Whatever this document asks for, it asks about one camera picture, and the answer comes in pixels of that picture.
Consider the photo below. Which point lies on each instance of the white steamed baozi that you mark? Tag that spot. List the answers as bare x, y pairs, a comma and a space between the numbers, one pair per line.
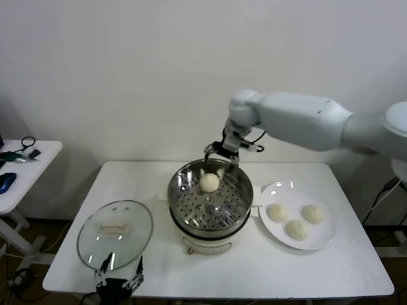
278, 213
313, 213
209, 182
297, 229

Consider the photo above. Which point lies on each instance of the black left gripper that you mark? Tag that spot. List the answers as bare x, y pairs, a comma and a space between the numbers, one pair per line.
114, 290

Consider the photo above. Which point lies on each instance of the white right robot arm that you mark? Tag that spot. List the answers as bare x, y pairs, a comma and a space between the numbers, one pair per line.
302, 124

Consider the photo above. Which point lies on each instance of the white round plate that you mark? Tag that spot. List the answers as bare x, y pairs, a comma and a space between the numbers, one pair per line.
318, 236

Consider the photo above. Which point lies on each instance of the small black gadget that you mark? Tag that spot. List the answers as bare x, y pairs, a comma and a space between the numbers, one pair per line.
34, 154

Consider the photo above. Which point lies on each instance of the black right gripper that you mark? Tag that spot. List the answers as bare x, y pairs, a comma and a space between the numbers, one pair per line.
231, 139

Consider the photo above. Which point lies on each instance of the white floor power strip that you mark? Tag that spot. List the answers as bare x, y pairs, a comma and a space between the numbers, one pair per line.
19, 279

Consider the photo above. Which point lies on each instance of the perforated steel steamer basket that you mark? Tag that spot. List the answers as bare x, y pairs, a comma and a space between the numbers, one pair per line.
237, 190

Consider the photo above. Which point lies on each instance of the white side table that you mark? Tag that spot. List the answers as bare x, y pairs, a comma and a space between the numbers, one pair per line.
31, 171

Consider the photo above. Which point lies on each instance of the round glass pot lid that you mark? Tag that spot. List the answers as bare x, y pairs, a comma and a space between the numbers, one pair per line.
114, 228

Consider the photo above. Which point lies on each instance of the blue computer mouse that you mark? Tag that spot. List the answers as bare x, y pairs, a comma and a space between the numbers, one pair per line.
7, 183

